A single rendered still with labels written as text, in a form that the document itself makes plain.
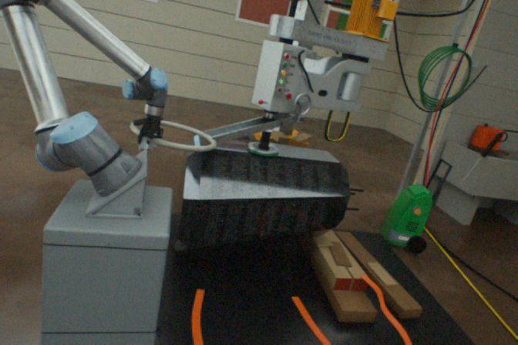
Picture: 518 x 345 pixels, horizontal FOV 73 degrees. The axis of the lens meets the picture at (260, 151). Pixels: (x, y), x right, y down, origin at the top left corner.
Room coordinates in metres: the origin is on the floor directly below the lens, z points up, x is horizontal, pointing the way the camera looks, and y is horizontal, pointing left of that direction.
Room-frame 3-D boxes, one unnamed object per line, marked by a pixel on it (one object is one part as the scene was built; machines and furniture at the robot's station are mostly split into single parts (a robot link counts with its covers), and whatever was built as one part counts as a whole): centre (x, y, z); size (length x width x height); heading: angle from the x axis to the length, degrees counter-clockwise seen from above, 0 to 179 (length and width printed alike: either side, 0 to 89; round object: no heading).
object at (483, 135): (4.42, -2.77, 1.00); 0.50 x 0.22 x 0.33; 105
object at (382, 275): (2.32, -1.07, 0.10); 0.25 x 0.10 x 0.01; 20
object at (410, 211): (3.10, -1.50, 0.43); 0.35 x 0.35 x 0.87; 88
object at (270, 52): (2.38, -0.08, 1.34); 0.36 x 0.22 x 0.45; 127
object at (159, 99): (1.72, 0.56, 1.20); 0.10 x 0.09 x 0.12; 144
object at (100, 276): (1.21, 0.49, 0.43); 0.50 x 0.50 x 0.85; 15
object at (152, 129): (1.72, 0.56, 1.03); 0.09 x 0.08 x 0.12; 68
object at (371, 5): (2.72, -0.55, 1.92); 0.31 x 0.28 x 0.40; 37
